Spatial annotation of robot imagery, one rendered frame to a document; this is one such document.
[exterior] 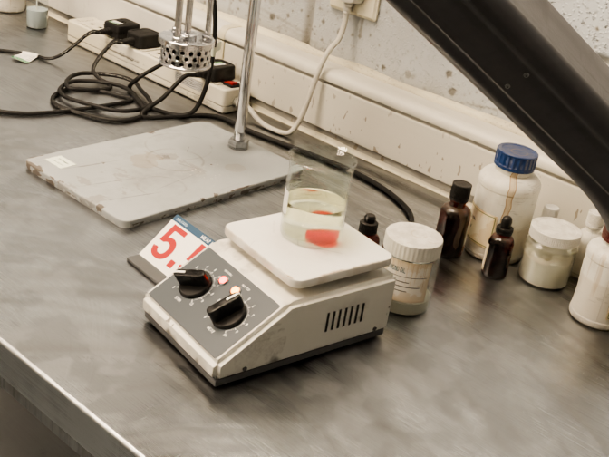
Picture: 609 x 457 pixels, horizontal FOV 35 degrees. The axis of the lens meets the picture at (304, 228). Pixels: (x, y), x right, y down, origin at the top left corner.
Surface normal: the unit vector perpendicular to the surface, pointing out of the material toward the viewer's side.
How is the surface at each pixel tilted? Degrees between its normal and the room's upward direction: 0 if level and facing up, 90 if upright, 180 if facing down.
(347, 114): 90
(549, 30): 46
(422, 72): 90
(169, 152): 0
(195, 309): 30
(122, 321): 0
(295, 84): 90
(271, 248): 0
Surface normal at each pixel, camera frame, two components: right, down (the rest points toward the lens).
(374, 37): -0.67, 0.24
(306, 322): 0.60, 0.43
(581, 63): 0.69, -0.36
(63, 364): 0.14, -0.89
